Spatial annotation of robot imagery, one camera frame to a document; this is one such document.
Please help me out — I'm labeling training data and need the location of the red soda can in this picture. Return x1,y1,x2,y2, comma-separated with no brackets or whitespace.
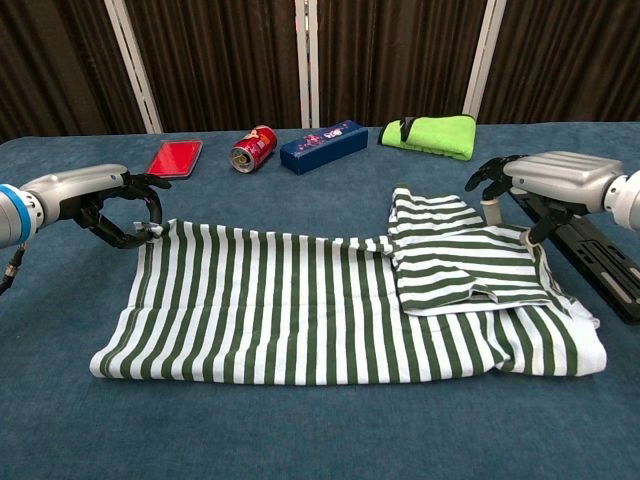
230,124,279,175

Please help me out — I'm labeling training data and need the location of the blue rectangular box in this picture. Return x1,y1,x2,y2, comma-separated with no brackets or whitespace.
279,118,370,176

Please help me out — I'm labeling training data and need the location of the green white striped shirt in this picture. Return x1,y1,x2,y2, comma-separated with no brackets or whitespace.
88,184,609,387

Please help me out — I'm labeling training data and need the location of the black folding laptop stand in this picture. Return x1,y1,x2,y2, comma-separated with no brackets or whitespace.
507,189,640,325

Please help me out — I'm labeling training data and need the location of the green folded cloth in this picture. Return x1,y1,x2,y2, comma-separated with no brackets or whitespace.
377,113,477,162

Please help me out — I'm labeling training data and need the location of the white partition post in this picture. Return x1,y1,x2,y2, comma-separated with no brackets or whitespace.
461,0,507,121
103,0,164,134
294,0,321,129

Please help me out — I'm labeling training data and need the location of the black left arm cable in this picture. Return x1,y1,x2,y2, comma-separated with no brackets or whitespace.
0,243,27,296

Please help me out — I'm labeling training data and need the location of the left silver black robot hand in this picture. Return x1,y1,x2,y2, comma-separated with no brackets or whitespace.
20,163,173,251

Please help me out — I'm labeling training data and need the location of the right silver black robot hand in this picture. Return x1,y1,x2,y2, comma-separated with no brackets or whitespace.
464,151,626,246

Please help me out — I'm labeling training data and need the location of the red flat card case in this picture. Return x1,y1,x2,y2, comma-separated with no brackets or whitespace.
146,139,205,180

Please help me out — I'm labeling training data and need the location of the dark brown curtain panel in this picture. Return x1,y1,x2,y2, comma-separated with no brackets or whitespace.
124,0,304,134
0,0,146,144
479,0,640,124
317,0,489,129

